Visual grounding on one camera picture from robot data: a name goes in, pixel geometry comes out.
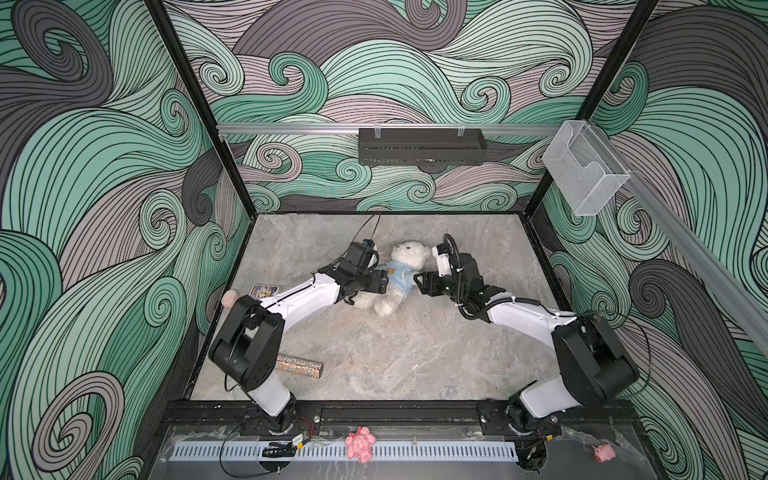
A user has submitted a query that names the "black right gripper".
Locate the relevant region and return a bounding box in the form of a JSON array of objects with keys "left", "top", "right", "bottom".
[{"left": 412, "top": 268, "right": 468, "bottom": 303}]

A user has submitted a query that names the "light blue fleece hoodie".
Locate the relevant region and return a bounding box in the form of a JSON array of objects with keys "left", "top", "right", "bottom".
[{"left": 378, "top": 260, "right": 424, "bottom": 300}]

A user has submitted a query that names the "white plush teddy bear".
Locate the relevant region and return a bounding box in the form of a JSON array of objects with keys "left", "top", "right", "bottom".
[{"left": 354, "top": 241, "right": 432, "bottom": 317}]

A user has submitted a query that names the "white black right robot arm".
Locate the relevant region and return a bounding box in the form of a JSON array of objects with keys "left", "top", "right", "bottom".
[{"left": 414, "top": 253, "right": 640, "bottom": 427}]

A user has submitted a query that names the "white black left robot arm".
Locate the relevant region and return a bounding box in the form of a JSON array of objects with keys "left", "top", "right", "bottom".
[{"left": 208, "top": 267, "right": 389, "bottom": 432}]

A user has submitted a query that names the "colourful card box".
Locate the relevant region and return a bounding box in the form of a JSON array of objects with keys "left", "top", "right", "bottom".
[{"left": 250, "top": 284, "right": 280, "bottom": 299}]

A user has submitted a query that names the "glitter multicolour tube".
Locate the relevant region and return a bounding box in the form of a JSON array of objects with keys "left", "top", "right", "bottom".
[{"left": 276, "top": 354, "right": 324, "bottom": 379}]

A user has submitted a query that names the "pink round wooden block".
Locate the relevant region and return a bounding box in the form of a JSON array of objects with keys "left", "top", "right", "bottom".
[{"left": 221, "top": 289, "right": 239, "bottom": 309}]

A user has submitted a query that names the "pink plush toy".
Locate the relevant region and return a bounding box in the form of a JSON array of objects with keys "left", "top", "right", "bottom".
[{"left": 345, "top": 426, "right": 377, "bottom": 464}]

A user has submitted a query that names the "small pink toy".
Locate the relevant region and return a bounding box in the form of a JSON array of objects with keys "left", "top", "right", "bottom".
[{"left": 594, "top": 444, "right": 616, "bottom": 463}]

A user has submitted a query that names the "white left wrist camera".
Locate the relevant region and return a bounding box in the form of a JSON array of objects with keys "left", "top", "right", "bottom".
[{"left": 340, "top": 239, "right": 378, "bottom": 272}]

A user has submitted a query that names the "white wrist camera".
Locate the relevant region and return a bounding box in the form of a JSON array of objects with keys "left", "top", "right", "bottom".
[
  {"left": 432, "top": 243, "right": 452, "bottom": 277},
  {"left": 340, "top": 239, "right": 378, "bottom": 272}
]

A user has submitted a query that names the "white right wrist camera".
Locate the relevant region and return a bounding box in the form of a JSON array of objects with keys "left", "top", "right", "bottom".
[{"left": 432, "top": 243, "right": 452, "bottom": 277}]

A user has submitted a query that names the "black left corner post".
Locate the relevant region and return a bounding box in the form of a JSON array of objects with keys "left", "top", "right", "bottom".
[{"left": 144, "top": 0, "right": 258, "bottom": 223}]

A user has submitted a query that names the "black wall-mounted tray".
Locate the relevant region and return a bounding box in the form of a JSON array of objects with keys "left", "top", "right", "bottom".
[{"left": 357, "top": 129, "right": 488, "bottom": 167}]

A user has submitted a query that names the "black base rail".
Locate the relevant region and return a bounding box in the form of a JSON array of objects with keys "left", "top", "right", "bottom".
[{"left": 161, "top": 400, "right": 637, "bottom": 428}]

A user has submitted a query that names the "clear acrylic wall bin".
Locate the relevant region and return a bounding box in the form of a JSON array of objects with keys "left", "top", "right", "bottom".
[{"left": 543, "top": 120, "right": 630, "bottom": 217}]

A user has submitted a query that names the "white slotted cable duct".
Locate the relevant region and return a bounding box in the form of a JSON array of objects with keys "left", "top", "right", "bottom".
[{"left": 169, "top": 441, "right": 518, "bottom": 463}]

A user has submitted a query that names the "aluminium rail back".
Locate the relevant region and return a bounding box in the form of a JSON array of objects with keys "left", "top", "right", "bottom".
[{"left": 216, "top": 122, "right": 560, "bottom": 136}]

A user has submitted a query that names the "aluminium rail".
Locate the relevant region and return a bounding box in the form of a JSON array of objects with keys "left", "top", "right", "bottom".
[
  {"left": 216, "top": 122, "right": 560, "bottom": 136},
  {"left": 591, "top": 126, "right": 767, "bottom": 353}
]

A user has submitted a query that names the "aluminium rail right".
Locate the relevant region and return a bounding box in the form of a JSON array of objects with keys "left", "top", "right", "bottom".
[{"left": 591, "top": 126, "right": 767, "bottom": 353}]

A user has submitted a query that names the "black cage corner post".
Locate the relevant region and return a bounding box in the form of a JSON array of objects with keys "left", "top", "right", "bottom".
[{"left": 524, "top": 1, "right": 658, "bottom": 220}]

